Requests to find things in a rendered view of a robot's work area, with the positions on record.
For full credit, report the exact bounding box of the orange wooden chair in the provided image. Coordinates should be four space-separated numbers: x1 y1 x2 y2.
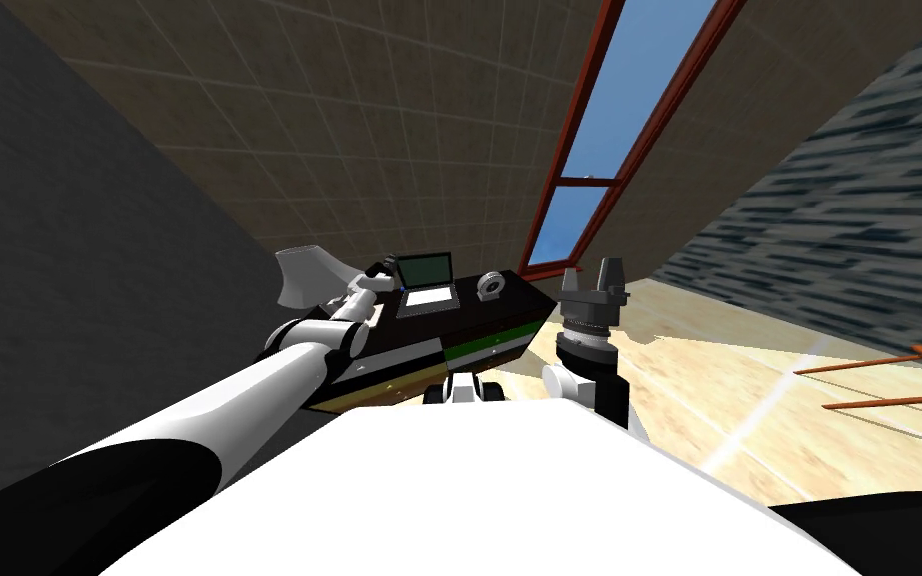
793 331 922 430

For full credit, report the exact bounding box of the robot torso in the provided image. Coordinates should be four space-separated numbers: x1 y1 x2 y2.
99 371 864 576

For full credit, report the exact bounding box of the red framed window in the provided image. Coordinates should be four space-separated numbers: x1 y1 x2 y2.
517 0 748 283

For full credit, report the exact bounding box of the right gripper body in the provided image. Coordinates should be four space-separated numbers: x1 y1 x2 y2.
557 288 631 327

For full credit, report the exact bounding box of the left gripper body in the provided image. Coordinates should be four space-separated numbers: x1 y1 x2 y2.
346 255 400 296

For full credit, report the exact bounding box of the dark desk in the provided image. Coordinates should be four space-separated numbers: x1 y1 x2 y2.
300 269 559 415

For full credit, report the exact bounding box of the grey open laptop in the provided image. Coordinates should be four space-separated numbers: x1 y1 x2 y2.
394 251 462 320

